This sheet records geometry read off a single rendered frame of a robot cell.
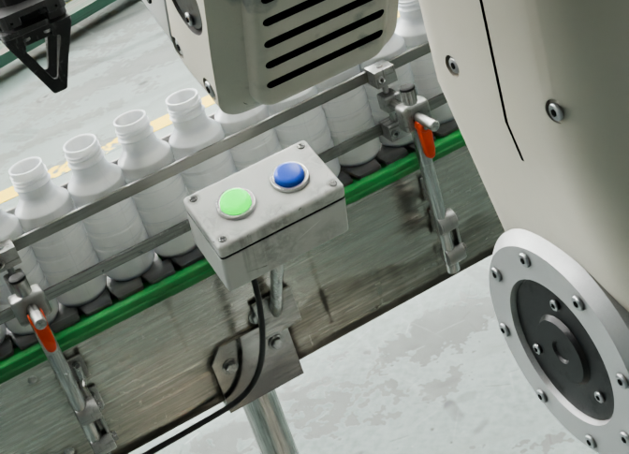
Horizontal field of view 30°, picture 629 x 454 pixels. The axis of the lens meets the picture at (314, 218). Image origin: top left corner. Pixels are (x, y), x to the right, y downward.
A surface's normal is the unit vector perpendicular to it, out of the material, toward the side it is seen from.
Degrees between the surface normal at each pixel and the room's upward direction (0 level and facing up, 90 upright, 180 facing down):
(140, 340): 90
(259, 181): 20
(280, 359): 90
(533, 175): 101
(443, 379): 0
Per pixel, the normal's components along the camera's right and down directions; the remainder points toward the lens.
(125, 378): 0.44, 0.36
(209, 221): -0.10, -0.66
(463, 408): -0.26, -0.83
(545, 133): -0.82, 0.47
